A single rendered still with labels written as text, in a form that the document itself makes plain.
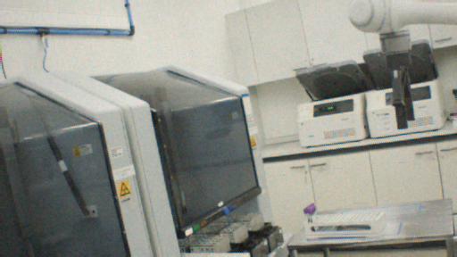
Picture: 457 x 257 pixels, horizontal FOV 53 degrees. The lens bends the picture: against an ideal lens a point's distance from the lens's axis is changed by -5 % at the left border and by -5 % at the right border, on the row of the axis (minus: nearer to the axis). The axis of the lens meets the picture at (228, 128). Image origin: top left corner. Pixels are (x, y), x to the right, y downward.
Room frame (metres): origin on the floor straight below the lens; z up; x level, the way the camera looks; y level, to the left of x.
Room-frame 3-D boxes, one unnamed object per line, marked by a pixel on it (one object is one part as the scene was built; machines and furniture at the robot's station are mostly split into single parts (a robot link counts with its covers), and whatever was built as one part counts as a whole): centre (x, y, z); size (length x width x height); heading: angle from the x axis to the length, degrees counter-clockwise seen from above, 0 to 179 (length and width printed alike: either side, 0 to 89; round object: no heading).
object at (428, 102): (3.70, -1.44, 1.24); 0.62 x 0.56 x 0.69; 150
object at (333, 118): (3.99, -0.94, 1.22); 0.62 x 0.56 x 0.64; 147
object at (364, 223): (1.73, -0.36, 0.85); 0.30 x 0.10 x 0.06; 56
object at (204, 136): (1.96, 0.28, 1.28); 0.61 x 0.51 x 0.63; 149
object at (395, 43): (1.35, -0.52, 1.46); 0.09 x 0.09 x 0.06
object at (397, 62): (1.35, -0.52, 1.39); 0.08 x 0.07 x 0.09; 148
